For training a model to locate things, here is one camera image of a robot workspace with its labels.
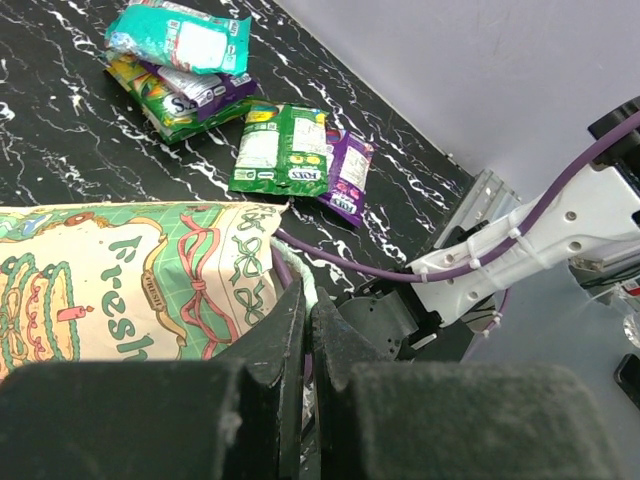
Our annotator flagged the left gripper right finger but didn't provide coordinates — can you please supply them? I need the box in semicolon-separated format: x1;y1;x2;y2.
310;291;624;479

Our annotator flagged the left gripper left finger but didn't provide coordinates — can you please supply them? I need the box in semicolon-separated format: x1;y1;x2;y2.
1;281;305;479

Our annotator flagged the green illustrated paper bag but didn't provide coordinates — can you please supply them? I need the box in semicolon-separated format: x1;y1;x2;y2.
1;201;317;375

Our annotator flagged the orange green Fox's bag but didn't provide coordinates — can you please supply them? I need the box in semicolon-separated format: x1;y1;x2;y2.
229;104;329;197

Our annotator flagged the purple Fox's candy bag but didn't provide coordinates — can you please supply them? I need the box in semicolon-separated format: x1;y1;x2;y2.
140;60;258;121

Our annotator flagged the teal white candy bag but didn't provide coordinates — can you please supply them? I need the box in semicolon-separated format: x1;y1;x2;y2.
105;1;252;76

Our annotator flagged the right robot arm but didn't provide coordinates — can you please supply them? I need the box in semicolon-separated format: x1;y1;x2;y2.
337;99;639;360

